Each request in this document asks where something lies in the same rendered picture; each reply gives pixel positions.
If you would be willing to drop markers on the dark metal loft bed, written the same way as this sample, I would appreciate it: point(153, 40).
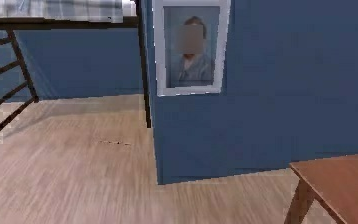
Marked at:
point(70, 22)

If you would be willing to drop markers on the brown wooden table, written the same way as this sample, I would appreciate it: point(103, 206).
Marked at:
point(343, 186)

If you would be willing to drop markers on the white framed portrait picture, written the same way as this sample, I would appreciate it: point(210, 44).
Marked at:
point(191, 50)

